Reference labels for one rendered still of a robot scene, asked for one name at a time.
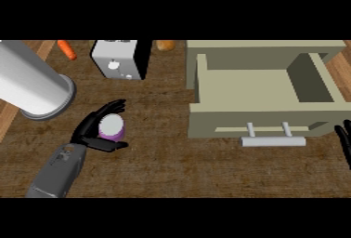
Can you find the brown bread roll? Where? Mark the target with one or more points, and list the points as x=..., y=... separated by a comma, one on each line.
x=165, y=45

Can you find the beige open drawer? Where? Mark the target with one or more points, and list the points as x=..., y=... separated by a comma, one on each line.
x=255, y=93

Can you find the beige cabinet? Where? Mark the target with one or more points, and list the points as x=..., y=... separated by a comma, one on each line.
x=255, y=52

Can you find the orange carrot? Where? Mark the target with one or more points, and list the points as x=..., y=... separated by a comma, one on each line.
x=67, y=49

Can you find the white cylindrical container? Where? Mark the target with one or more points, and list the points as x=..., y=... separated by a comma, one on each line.
x=30, y=81

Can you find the purple can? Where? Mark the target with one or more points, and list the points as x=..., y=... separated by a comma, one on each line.
x=111, y=127

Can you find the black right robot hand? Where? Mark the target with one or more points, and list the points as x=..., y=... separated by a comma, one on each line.
x=345, y=139

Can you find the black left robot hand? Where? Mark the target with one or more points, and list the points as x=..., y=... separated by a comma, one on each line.
x=87, y=127

